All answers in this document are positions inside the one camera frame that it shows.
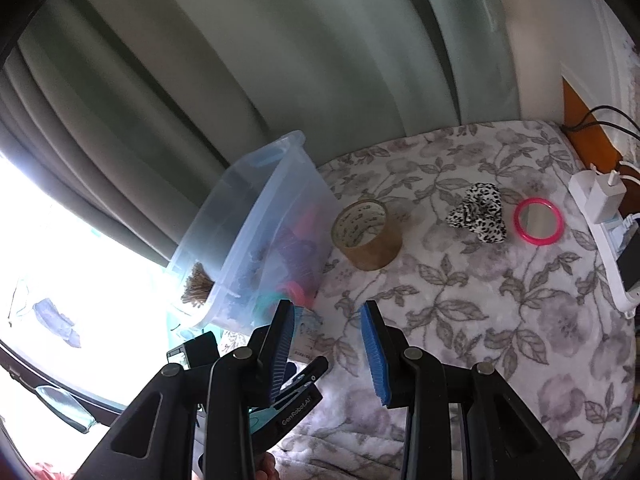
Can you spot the black charger plug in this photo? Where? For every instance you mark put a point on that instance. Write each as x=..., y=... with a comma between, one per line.
x=631, y=272

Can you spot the pink round mirror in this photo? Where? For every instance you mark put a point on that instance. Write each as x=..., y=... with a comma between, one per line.
x=539, y=220

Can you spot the floral blanket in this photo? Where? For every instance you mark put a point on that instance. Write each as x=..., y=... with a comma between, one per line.
x=500, y=335

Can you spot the mint green curtain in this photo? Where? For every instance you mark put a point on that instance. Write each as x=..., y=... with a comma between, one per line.
x=350, y=60

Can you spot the clear plastic storage bin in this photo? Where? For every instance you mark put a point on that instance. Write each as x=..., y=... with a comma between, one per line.
x=280, y=200

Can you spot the bag of cotton swabs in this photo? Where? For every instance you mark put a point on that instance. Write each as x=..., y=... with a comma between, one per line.
x=195, y=287

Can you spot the person's left hand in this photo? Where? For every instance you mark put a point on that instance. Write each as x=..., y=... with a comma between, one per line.
x=266, y=467

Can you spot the leopard print scrunchie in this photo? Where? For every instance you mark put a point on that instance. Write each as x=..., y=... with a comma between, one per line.
x=480, y=210

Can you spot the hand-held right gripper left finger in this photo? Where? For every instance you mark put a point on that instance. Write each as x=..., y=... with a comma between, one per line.
x=279, y=355

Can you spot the white charger plug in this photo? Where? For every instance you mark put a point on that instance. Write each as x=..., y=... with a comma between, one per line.
x=607, y=192

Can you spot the brown packing tape roll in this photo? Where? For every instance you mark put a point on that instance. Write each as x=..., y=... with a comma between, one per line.
x=370, y=255

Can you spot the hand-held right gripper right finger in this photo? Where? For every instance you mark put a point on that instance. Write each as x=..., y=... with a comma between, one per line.
x=376, y=355

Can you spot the grey curtain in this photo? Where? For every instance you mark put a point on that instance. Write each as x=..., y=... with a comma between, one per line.
x=100, y=135

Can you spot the white power strip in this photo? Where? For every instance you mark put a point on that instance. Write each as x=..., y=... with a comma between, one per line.
x=600, y=242

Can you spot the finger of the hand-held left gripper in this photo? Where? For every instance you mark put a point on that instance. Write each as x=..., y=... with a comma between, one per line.
x=311, y=372

